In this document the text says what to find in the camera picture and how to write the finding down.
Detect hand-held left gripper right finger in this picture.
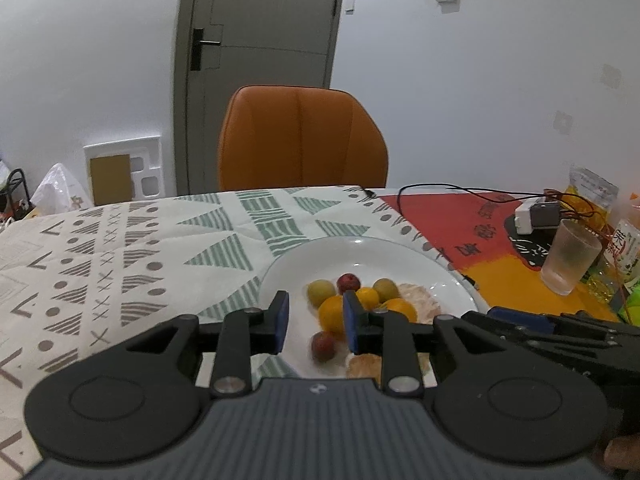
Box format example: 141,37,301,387
342,290,506,397

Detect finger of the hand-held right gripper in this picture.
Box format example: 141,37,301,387
547,310,640,350
462,306,558,337

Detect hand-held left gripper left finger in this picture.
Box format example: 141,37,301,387
125,290,291,398

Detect large yellow-orange orange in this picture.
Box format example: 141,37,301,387
318,296,351,335

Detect small yellow round fruit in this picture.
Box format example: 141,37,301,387
372,278,399,303
306,280,336,307

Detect peeled pomelo segment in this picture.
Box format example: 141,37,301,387
397,284,443,324
346,353,432,381

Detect round orange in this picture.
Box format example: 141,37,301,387
382,298,418,324

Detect white round plate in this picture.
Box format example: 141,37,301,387
259,236,493,378

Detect person's right hand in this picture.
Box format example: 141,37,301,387
602,435,640,472

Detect bright green packet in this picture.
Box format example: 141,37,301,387
619,280,640,326

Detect frosted plastic cup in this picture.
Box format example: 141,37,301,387
540,219,603,296

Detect drink bottle with label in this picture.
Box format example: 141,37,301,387
602,219,640,283

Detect white power adapter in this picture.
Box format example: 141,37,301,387
514,199,542,234

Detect grey and black device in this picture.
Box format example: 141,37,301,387
531,202,562,231

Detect red and orange mat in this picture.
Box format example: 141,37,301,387
375,189,640,326

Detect yellow green snack bag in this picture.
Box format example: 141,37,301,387
565,165,619,223

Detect patterned white green tablecloth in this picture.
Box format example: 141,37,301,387
0,185,458,480

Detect orange leather chair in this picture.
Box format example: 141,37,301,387
217,85,390,192

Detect white foam packaging with cardboard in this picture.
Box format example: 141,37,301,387
82,135,165,206

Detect white plastic bag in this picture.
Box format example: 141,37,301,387
31,162,95,216

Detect black metal rack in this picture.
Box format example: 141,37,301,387
0,169,28,222

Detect black cable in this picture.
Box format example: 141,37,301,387
360,182,621,221

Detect black door handle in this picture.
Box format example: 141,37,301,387
191,28,222,71

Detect grey door with black handle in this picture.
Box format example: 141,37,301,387
172,0,348,196

